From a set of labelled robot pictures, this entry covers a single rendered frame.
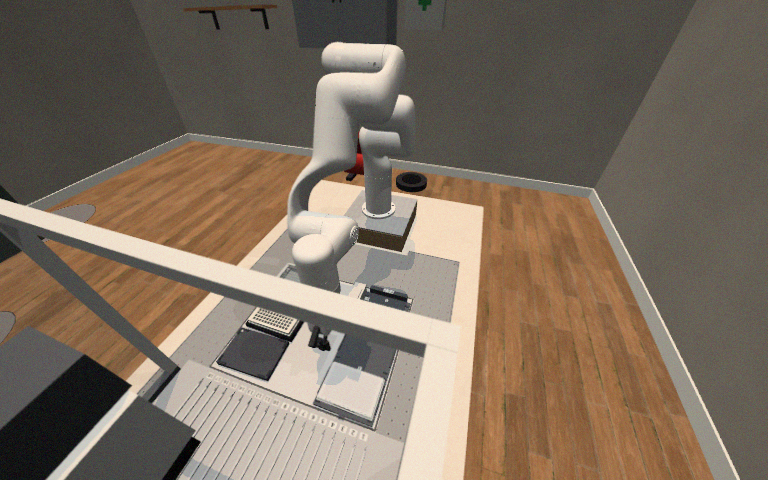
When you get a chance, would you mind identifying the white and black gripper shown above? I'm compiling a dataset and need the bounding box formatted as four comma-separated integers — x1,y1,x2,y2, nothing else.
307,323,332,351

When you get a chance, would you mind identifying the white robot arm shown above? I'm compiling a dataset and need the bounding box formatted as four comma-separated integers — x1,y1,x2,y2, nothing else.
287,42,415,300

